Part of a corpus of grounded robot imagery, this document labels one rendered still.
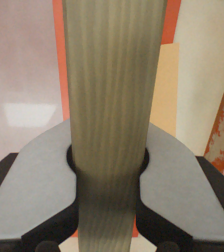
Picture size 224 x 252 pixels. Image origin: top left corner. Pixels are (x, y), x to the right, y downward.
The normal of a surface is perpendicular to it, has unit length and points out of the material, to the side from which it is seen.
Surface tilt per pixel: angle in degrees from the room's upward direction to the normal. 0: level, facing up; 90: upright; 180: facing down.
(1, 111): 0
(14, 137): 0
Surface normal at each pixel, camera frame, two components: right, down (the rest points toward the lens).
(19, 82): 0.02, 0.48
